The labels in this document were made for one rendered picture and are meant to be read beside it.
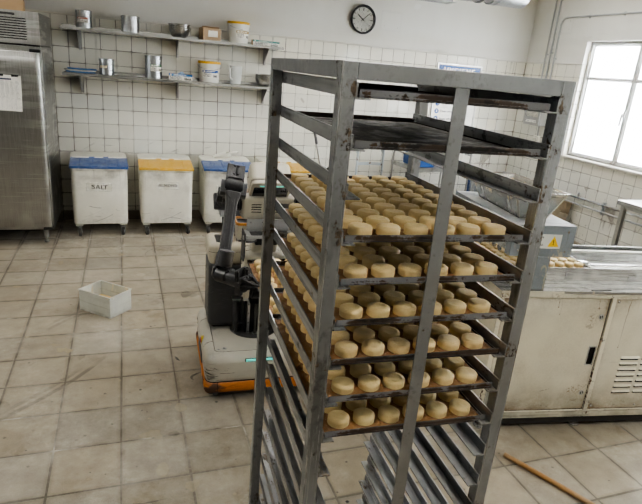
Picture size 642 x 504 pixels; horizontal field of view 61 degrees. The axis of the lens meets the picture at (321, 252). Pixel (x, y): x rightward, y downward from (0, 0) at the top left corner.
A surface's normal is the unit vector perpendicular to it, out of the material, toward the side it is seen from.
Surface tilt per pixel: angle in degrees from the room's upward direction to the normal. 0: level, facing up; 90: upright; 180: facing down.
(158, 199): 93
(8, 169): 90
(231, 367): 90
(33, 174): 90
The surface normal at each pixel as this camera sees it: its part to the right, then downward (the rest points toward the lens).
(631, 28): -0.94, 0.03
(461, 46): 0.32, 0.32
